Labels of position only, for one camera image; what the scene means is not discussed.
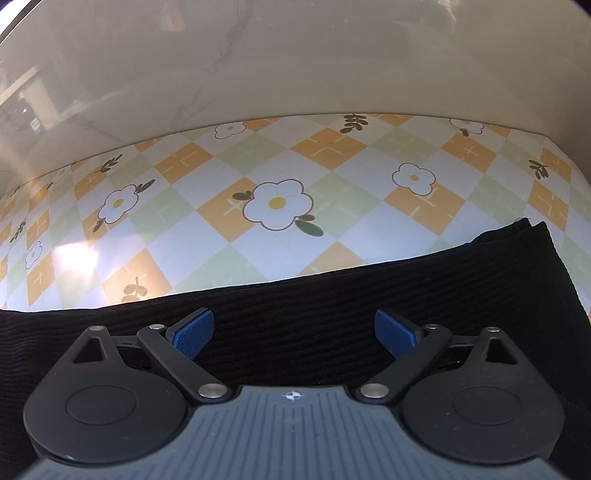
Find floral checkered tablecloth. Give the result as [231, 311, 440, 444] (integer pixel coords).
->
[0, 112, 591, 319]

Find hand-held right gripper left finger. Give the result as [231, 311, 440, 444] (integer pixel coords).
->
[65, 308, 234, 407]

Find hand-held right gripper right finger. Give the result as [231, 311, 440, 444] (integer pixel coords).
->
[358, 308, 527, 407]

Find black ribbed pants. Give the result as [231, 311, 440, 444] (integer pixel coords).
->
[0, 217, 591, 462]

